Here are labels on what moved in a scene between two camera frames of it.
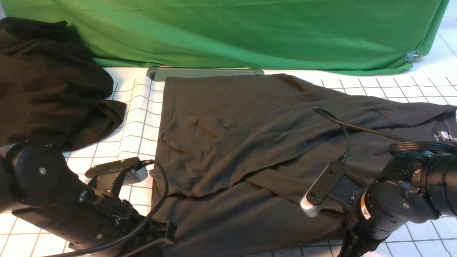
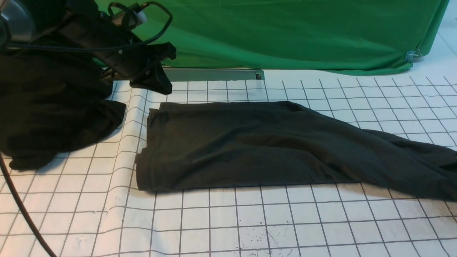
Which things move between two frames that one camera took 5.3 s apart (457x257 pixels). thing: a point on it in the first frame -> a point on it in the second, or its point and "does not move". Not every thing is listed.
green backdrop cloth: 360,36 does not move
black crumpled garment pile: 53,91 does not move
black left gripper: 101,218 -> 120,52
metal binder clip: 411,55 does not move
